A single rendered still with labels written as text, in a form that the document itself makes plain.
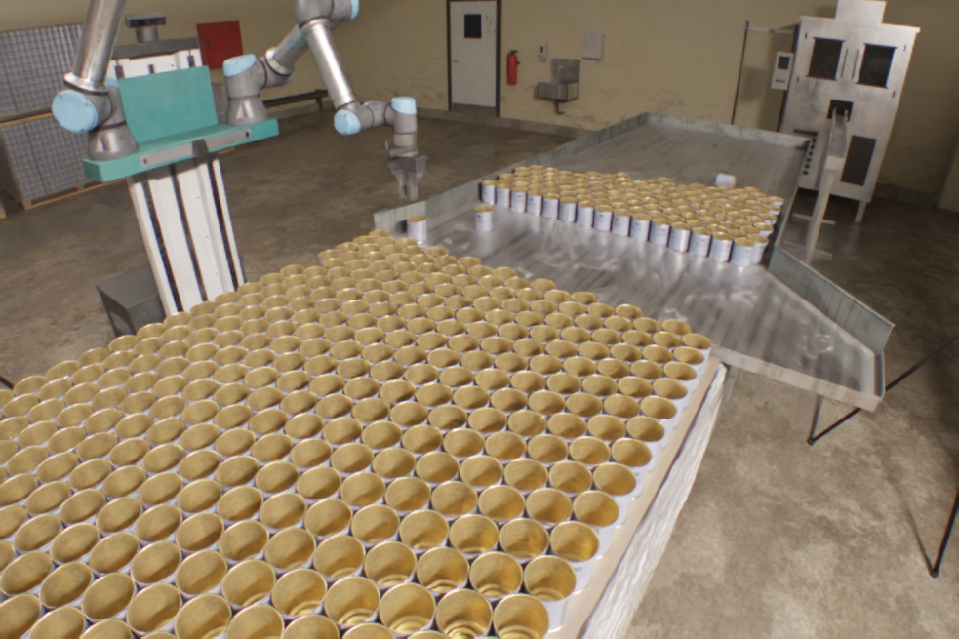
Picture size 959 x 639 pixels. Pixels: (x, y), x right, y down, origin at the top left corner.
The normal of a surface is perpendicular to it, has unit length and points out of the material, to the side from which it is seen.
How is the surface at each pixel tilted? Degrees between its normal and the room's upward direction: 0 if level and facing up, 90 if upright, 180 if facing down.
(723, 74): 90
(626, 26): 90
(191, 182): 90
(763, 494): 0
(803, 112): 90
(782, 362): 0
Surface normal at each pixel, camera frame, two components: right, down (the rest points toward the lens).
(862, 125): -0.58, 0.38
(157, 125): 0.84, 0.26
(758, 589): 0.00, -0.88
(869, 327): -0.98, 0.08
